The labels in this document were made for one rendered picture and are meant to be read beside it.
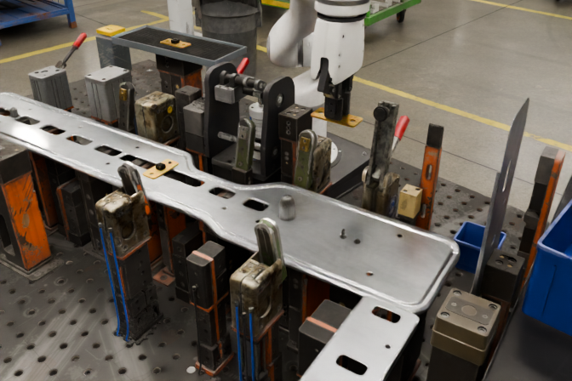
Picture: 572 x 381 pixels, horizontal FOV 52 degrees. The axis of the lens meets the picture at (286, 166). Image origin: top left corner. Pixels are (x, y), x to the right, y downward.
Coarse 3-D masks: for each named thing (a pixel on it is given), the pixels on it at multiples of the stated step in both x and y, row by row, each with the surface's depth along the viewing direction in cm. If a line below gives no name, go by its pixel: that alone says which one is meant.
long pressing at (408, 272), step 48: (0, 96) 169; (48, 144) 144; (96, 144) 144; (144, 144) 144; (192, 192) 125; (240, 192) 125; (288, 192) 125; (240, 240) 111; (288, 240) 110; (336, 240) 110; (384, 240) 110; (432, 240) 110; (384, 288) 99; (432, 288) 99
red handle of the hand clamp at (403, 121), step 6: (402, 120) 122; (408, 120) 122; (396, 126) 122; (402, 126) 121; (396, 132) 121; (402, 132) 121; (396, 138) 121; (396, 144) 120; (378, 168) 118; (372, 174) 118; (378, 174) 117; (378, 180) 118
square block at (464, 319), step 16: (448, 304) 87; (464, 304) 87; (480, 304) 87; (496, 304) 87; (448, 320) 84; (464, 320) 84; (480, 320) 84; (496, 320) 85; (432, 336) 87; (448, 336) 85; (464, 336) 84; (480, 336) 82; (432, 352) 89; (448, 352) 87; (464, 352) 85; (480, 352) 83; (432, 368) 90; (448, 368) 88; (464, 368) 86; (480, 368) 87
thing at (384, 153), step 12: (384, 108) 109; (396, 108) 111; (384, 120) 110; (396, 120) 113; (384, 132) 114; (372, 144) 116; (384, 144) 115; (372, 156) 116; (384, 156) 115; (372, 168) 118; (384, 168) 116; (372, 180) 119
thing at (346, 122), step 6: (318, 108) 102; (312, 114) 100; (318, 114) 100; (342, 114) 99; (348, 114) 100; (324, 120) 98; (330, 120) 98; (342, 120) 98; (348, 120) 98; (354, 120) 98; (360, 120) 98; (348, 126) 96; (354, 126) 96
